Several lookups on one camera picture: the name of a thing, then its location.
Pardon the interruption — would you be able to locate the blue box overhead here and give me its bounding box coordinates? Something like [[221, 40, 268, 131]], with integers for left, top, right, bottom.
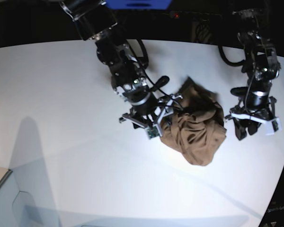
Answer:
[[104, 0, 172, 10]]

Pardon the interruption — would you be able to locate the black power strip red switch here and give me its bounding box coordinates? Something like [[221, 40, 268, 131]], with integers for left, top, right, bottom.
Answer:
[[169, 11, 222, 21]]

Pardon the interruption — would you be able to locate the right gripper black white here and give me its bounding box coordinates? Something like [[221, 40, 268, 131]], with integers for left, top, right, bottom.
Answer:
[[119, 93, 183, 137]]

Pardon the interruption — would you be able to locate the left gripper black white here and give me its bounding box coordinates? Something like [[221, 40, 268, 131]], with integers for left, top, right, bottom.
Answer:
[[224, 96, 277, 141]]

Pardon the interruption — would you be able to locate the brown t-shirt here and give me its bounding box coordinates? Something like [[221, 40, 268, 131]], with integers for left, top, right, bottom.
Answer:
[[160, 78, 227, 166]]

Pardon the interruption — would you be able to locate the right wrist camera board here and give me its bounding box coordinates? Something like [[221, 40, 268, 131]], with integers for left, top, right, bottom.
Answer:
[[145, 127, 160, 140]]

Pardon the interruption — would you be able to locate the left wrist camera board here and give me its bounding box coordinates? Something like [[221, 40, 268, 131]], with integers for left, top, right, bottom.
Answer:
[[265, 117, 282, 135]]

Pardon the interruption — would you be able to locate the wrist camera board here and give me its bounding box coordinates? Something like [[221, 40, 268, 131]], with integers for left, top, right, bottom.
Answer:
[[145, 127, 160, 140], [265, 117, 282, 135]]

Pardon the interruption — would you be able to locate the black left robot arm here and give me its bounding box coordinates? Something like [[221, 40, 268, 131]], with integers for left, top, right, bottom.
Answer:
[[218, 7, 281, 140]]

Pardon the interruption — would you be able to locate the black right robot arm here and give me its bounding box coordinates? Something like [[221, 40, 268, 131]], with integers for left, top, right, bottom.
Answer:
[[59, 0, 183, 139]]

